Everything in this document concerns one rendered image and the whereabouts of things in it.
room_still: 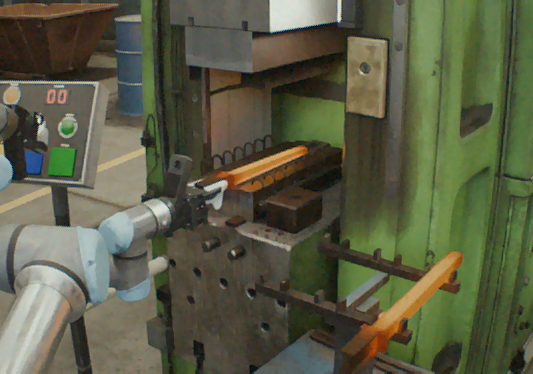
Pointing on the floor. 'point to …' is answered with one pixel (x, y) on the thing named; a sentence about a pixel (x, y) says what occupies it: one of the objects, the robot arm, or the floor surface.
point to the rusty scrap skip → (44, 39)
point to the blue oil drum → (129, 65)
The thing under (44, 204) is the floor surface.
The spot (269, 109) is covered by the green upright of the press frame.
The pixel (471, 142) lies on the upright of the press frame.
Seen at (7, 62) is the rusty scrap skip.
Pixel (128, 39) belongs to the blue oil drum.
